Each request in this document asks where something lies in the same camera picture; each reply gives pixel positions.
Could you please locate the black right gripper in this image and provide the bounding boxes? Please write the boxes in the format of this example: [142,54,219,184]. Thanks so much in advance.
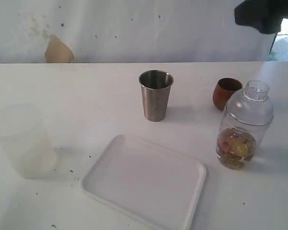
[234,0,288,34]

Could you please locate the brown wooden cup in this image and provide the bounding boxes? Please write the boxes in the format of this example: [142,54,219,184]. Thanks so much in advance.
[213,78,243,111]

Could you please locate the clear shaker lid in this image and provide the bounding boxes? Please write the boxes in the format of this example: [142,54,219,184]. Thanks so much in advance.
[223,80,274,126]

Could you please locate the stainless steel cup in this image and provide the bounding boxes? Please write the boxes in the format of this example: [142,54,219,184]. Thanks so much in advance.
[139,69,174,122]

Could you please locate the chocolate pieces and gold coins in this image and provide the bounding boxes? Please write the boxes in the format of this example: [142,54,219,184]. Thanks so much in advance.
[216,128,256,170]

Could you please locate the translucent plastic container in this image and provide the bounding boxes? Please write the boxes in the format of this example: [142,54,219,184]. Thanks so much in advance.
[0,103,57,179]

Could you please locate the clear shaker cup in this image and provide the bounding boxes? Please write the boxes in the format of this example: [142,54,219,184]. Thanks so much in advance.
[216,115,270,170]

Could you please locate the white plastic tray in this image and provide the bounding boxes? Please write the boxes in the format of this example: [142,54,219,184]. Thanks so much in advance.
[80,135,206,230]

